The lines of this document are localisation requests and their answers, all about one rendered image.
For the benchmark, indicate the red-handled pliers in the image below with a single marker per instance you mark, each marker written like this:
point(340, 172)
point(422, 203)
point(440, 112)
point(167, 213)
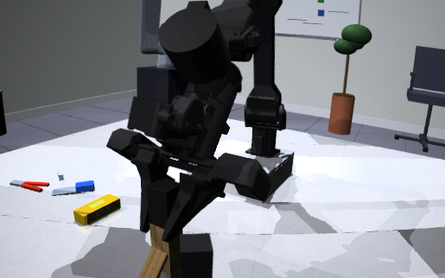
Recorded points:
point(29, 185)

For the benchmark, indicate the long scraper with wooden handle and dark grey blade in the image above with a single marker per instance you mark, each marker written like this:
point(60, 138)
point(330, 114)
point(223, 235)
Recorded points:
point(164, 258)

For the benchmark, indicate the blue-handled scraper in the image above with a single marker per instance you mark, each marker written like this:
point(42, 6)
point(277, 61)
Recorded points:
point(80, 187)

